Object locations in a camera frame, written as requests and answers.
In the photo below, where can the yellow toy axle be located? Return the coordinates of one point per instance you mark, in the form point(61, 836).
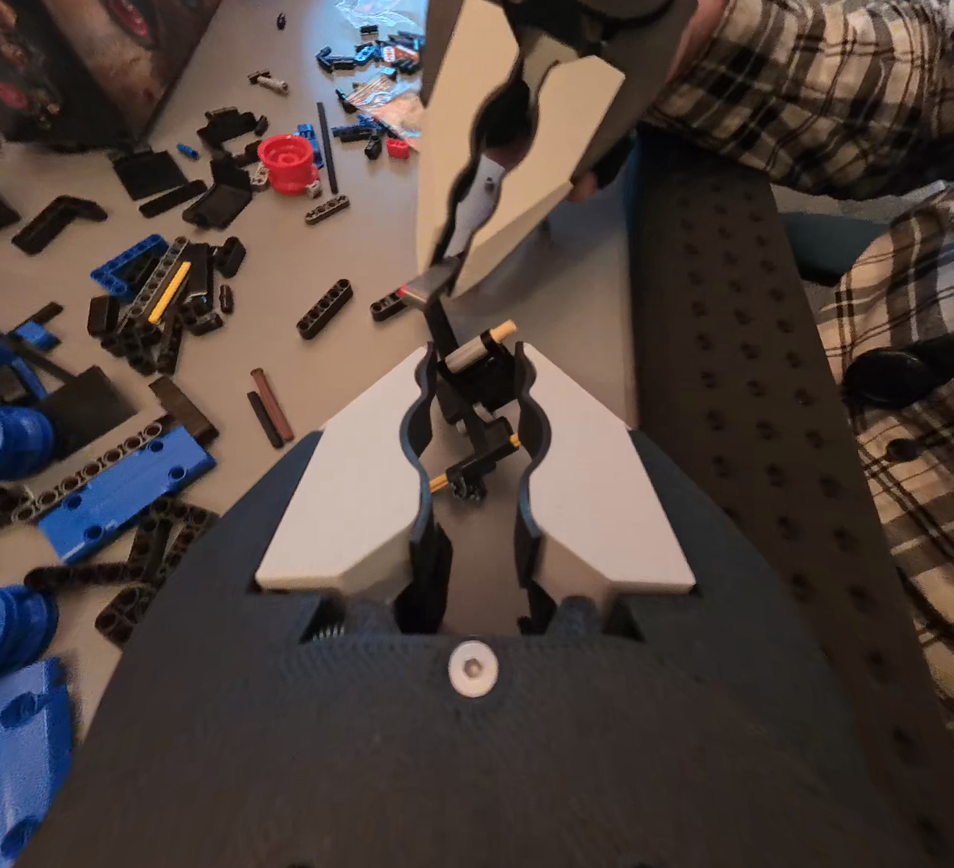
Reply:
point(170, 292)

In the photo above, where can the black square toy panel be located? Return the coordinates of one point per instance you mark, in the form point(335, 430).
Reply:
point(149, 175)

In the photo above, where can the pile of black toy beams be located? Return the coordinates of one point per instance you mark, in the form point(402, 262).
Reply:
point(141, 339)

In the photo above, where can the black angled toy beam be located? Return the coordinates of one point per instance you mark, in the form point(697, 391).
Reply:
point(52, 223)
point(7, 212)

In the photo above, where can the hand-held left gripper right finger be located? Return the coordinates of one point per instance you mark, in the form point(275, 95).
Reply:
point(611, 510)

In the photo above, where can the person's right hand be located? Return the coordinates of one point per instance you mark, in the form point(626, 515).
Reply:
point(708, 3)

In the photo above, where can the red toy wheel hub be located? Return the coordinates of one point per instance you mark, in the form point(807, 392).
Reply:
point(287, 164)

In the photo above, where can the black angled toy frame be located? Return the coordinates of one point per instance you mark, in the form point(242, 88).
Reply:
point(171, 532)

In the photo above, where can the blue and black brick cluster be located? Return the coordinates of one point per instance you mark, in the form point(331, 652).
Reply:
point(365, 52)

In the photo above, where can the grey thin toy beam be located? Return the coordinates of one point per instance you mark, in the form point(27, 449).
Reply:
point(428, 287)

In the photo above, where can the black toy beam with pins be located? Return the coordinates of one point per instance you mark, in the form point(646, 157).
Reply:
point(387, 307)

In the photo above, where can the blue axle connector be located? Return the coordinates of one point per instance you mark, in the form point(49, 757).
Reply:
point(36, 335)

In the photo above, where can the black dimpled mat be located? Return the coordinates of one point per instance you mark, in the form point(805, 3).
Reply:
point(745, 436)

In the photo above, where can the blue curved toy panel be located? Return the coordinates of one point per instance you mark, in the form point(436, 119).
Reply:
point(33, 756)

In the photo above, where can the white and black connector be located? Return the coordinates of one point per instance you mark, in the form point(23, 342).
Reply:
point(270, 82)

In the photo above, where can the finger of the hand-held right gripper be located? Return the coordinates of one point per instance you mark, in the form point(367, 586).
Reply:
point(447, 137)
point(566, 123)

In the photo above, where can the black toy brick assembly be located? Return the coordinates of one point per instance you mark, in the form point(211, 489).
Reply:
point(477, 391)

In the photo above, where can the clear plastic parts bag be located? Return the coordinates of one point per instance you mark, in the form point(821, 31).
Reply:
point(376, 3)
point(395, 104)

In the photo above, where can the black connector cluster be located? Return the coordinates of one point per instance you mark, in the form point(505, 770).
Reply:
point(227, 126)

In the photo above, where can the short black toy beam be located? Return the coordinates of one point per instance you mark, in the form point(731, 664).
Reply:
point(324, 309)

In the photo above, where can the black studded toy beam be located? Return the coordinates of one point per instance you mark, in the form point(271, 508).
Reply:
point(182, 410)

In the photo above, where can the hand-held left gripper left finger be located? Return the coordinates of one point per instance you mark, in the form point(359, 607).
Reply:
point(343, 510)

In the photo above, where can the small red connector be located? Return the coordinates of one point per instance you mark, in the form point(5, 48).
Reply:
point(397, 149)

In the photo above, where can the toy truck set box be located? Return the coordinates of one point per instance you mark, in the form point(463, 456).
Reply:
point(89, 26)

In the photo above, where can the thin black toy axle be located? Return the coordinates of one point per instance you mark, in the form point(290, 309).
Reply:
point(37, 361)

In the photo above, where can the black and blue pin cluster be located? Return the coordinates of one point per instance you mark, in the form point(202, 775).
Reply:
point(361, 134)

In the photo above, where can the short grey toy beam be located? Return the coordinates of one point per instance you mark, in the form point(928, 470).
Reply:
point(326, 208)

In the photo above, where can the grey studded toy beam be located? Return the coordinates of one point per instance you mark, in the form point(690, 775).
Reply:
point(82, 469)

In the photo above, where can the dark triangular toy panel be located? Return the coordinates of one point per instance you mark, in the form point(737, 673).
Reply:
point(89, 410)

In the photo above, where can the blue flat toy panel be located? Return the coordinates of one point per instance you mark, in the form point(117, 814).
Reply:
point(127, 495)

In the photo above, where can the black panel with tab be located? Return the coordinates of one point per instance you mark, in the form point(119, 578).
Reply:
point(220, 201)

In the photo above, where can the long dark toy axle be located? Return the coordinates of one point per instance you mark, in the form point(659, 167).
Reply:
point(328, 149)

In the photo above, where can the blue angled toy beam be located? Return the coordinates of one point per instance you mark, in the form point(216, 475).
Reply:
point(123, 264)

